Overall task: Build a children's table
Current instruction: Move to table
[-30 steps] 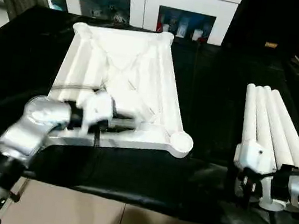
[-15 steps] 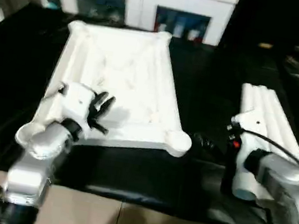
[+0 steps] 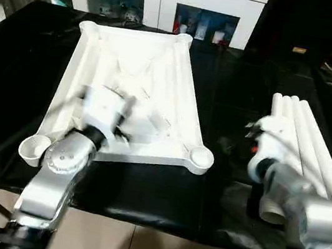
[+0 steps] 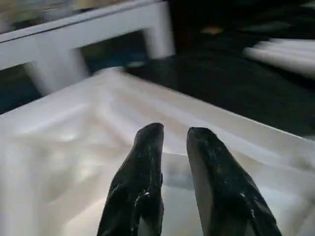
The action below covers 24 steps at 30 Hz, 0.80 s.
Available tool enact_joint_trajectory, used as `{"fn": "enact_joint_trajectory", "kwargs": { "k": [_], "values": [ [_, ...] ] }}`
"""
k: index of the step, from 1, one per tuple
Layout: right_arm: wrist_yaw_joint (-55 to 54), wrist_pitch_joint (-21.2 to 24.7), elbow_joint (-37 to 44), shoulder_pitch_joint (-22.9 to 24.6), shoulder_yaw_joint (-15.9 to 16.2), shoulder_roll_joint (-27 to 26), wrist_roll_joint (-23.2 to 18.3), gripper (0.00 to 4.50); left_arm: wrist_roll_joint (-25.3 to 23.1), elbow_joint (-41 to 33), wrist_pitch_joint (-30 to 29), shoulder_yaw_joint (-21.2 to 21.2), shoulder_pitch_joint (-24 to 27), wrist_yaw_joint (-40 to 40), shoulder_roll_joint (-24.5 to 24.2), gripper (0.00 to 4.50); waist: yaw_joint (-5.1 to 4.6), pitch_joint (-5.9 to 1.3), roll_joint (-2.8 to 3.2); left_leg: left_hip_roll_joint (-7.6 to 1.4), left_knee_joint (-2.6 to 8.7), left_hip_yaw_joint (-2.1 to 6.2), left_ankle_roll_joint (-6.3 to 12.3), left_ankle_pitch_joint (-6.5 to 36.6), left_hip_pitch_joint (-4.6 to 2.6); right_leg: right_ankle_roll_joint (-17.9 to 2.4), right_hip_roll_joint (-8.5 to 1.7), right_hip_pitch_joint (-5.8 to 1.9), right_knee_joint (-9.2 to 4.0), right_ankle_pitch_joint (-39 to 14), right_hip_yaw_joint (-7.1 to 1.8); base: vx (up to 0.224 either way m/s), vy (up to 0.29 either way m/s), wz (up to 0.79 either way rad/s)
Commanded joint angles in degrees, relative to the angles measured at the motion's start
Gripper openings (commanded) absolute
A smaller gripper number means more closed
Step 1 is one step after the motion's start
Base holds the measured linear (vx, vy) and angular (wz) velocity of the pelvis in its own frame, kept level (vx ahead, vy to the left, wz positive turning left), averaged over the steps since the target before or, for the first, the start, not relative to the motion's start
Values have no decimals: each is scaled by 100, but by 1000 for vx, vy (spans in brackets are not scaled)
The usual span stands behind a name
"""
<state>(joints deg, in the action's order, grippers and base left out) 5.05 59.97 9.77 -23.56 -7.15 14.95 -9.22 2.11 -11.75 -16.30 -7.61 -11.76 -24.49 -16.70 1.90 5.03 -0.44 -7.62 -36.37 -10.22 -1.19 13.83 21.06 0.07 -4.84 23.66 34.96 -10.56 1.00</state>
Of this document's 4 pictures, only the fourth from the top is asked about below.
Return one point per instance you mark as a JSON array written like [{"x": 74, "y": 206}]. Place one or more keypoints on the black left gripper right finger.
[{"x": 226, "y": 191}]

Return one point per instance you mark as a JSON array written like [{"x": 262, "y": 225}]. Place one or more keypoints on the white cabinet with glass doors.
[{"x": 59, "y": 44}]

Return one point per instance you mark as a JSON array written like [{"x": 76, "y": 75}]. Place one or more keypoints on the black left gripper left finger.
[{"x": 138, "y": 182}]

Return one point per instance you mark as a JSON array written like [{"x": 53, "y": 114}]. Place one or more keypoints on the white plastic table top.
[{"x": 74, "y": 157}]

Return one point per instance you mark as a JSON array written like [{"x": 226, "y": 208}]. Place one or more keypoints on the black work mat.
[{"x": 221, "y": 83}]

